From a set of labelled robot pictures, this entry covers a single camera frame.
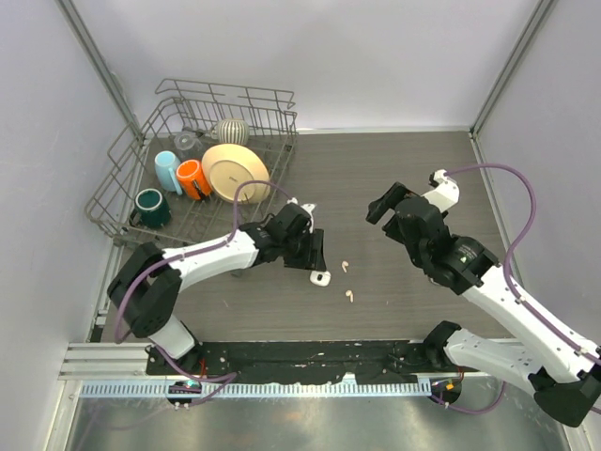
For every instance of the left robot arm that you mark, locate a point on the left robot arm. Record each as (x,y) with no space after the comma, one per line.
(147,286)

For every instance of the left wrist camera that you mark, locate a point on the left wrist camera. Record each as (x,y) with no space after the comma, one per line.
(308,208)

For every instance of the striped ceramic cup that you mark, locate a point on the striped ceramic cup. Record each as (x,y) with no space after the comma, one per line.
(231,131)

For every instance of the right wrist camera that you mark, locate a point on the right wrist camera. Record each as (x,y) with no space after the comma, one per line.
(444,193)

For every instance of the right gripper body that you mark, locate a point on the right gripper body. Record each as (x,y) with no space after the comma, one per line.
(393,228)

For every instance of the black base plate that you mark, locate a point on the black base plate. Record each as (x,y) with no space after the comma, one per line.
(315,362)

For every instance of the light blue mug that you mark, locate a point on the light blue mug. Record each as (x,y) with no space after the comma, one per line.
(166,164)

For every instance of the clear glass cup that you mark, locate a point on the clear glass cup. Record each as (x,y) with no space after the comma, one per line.
(185,140)

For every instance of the white earbud charging case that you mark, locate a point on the white earbud charging case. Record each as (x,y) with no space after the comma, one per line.
(320,279)

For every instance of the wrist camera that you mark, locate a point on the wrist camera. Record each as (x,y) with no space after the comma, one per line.
(444,193)
(308,208)

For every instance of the slotted cable duct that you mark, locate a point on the slotted cable duct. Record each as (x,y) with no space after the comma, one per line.
(173,389)

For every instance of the beige plate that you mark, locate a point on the beige plate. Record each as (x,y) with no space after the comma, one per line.
(227,166)

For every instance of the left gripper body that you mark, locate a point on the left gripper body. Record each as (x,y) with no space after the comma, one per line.
(303,252)

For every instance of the orange mug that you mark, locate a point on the orange mug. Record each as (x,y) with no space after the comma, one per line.
(192,179)

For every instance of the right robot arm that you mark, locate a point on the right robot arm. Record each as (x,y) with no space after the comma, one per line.
(558,367)

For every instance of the grey wire dish rack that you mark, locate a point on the grey wire dish rack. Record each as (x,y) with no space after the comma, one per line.
(197,107)

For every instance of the dark green mug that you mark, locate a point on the dark green mug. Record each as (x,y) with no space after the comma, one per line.
(150,209)

